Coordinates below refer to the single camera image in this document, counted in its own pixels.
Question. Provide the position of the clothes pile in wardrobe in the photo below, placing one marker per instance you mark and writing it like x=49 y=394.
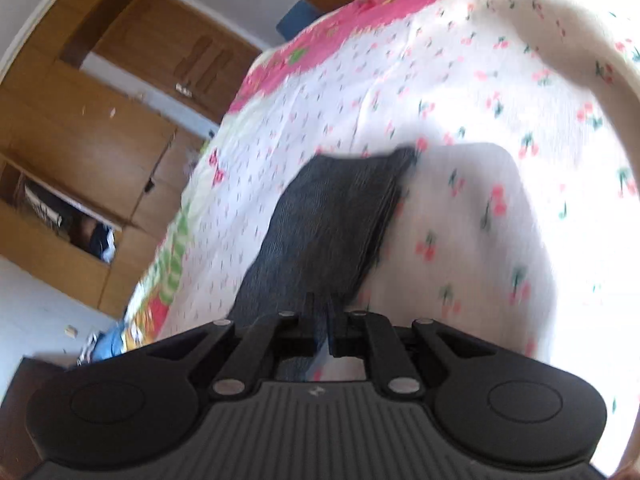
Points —
x=97 y=240

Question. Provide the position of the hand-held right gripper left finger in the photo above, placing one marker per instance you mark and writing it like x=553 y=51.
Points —
x=307 y=332

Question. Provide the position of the blue foam mat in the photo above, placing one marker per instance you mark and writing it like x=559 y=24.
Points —
x=295 y=20

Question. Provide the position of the wooden wardrobe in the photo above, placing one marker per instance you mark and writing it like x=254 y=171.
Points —
x=75 y=135

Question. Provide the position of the wooden door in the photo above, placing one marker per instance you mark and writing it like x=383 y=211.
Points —
x=165 y=35

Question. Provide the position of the dark grey plaid pants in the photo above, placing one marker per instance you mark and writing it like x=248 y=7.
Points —
x=325 y=220

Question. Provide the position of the cherry printed bed sheet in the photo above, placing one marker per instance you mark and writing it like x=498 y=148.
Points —
x=450 y=85

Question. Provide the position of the blue cloth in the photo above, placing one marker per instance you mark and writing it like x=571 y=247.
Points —
x=110 y=342

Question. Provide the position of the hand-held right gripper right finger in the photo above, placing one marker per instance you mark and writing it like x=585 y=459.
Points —
x=345 y=335

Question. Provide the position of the dark wooden headboard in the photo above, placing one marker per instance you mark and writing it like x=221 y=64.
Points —
x=25 y=385

